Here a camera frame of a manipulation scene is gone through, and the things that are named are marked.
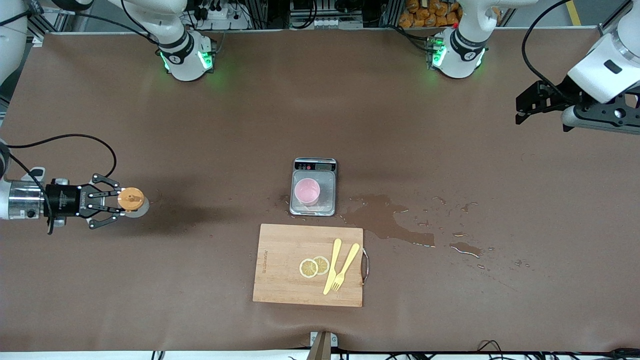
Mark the orange snack bag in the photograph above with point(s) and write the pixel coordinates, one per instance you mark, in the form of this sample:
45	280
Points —
430	12

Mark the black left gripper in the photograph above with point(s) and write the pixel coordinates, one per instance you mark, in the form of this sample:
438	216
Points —
559	98

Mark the lemon slice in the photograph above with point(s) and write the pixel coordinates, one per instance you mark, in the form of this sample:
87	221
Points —
323	264
308	268

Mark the large brown liquid puddle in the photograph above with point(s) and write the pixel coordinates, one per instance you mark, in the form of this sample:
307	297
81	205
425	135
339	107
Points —
385	220

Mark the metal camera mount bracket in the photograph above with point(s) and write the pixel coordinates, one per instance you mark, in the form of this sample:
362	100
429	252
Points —
322	345

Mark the translucent sauce bottle orange cap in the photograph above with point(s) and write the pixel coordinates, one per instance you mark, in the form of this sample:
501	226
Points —
132	199

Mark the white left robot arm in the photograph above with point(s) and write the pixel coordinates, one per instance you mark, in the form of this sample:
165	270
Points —
462	45

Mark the pink cup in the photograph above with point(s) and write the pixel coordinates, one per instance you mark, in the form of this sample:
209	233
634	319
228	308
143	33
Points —
306	192

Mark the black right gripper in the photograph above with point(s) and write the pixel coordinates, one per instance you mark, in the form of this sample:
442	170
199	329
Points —
62	200

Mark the silver digital kitchen scale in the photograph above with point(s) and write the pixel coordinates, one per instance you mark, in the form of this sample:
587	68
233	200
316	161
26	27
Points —
326	201

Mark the white power strip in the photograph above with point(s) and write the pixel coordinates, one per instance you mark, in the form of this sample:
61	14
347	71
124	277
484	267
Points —
222	20

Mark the wooden cutting board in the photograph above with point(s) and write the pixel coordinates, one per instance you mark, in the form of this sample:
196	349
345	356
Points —
285	280

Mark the yellow plastic knife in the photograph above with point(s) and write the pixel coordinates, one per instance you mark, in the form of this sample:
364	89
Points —
332	265

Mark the yellow plastic fork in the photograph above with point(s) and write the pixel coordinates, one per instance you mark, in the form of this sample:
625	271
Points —
347	265

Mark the small brown liquid puddle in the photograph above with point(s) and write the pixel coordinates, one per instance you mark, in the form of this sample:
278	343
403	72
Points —
465	248

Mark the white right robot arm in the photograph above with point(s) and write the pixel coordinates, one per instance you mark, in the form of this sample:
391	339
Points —
180	45

